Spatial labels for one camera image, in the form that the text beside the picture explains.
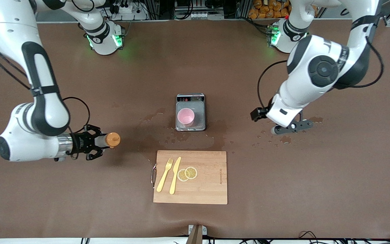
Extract silver kitchen scale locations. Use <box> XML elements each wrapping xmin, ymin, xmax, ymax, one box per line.
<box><xmin>175</xmin><ymin>94</ymin><xmax>206</xmax><ymax>131</ymax></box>

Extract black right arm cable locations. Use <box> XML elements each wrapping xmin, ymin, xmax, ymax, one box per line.
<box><xmin>0</xmin><ymin>36</ymin><xmax>90</xmax><ymax>133</ymax></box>

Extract sauce bottle with orange cap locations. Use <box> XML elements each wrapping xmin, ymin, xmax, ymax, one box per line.
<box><xmin>97</xmin><ymin>132</ymin><xmax>121</xmax><ymax>149</ymax></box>

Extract white power strip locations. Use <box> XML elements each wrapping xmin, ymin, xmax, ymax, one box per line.
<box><xmin>109</xmin><ymin>0</ymin><xmax>148</xmax><ymax>21</ymax></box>

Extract yellow plastic knife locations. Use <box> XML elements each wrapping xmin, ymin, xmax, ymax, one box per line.
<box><xmin>169</xmin><ymin>157</ymin><xmax>182</xmax><ymax>195</ymax></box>

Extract orange snack bags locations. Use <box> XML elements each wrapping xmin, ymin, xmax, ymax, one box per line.
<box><xmin>248</xmin><ymin>0</ymin><xmax>292</xmax><ymax>19</ymax></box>

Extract table edge mounting bracket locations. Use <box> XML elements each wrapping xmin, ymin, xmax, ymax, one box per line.
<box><xmin>186</xmin><ymin>224</ymin><xmax>208</xmax><ymax>244</ymax></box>

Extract wooden cutting board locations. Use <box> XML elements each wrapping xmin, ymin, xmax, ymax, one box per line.
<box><xmin>153</xmin><ymin>150</ymin><xmax>228</xmax><ymax>205</ymax></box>

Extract pink cup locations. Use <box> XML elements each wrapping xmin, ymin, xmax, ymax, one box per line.
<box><xmin>177</xmin><ymin>108</ymin><xmax>195</xmax><ymax>127</ymax></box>

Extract yellow plastic fork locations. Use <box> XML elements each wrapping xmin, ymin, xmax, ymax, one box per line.
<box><xmin>156</xmin><ymin>158</ymin><xmax>174</xmax><ymax>193</ymax></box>

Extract brown table mat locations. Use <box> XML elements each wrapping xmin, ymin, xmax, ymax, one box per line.
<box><xmin>0</xmin><ymin>19</ymin><xmax>390</xmax><ymax>239</ymax></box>

